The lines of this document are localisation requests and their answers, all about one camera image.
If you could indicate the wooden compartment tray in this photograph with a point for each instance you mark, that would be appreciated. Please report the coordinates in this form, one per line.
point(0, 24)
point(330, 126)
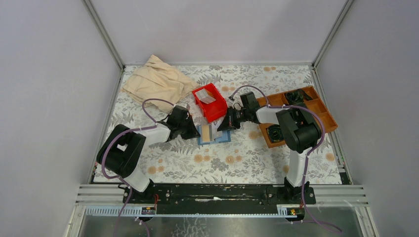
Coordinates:
point(310, 98)

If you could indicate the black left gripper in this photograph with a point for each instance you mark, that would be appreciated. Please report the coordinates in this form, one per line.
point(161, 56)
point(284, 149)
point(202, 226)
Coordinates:
point(193, 134)

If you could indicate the blue card holder wallet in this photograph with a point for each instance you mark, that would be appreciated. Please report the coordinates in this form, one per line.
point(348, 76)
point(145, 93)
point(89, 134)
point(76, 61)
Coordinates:
point(216, 136)

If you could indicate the tan credit card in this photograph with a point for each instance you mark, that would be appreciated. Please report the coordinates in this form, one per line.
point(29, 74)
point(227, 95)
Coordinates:
point(206, 133)

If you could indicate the beige crumpled cloth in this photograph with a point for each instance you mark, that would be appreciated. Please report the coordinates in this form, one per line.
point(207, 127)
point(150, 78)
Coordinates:
point(157, 79)

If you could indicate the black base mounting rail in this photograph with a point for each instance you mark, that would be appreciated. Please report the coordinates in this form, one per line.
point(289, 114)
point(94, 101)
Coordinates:
point(184, 199)

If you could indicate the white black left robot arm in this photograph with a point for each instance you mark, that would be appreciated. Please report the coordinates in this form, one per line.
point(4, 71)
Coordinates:
point(121, 152)

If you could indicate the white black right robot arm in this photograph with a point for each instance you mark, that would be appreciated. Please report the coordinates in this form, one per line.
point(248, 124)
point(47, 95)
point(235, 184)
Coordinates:
point(298, 125)

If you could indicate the stack of credit cards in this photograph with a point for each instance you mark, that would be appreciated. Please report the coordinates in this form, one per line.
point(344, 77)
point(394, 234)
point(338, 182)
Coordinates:
point(205, 96)

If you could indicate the floral patterned table mat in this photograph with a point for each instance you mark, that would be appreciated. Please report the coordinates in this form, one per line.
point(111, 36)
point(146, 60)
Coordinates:
point(246, 159)

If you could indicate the red plastic bin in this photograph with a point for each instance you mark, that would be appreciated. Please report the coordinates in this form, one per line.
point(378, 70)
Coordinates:
point(214, 110)

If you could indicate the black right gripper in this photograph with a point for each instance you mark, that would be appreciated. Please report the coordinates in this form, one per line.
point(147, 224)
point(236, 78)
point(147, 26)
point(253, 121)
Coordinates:
point(230, 122)

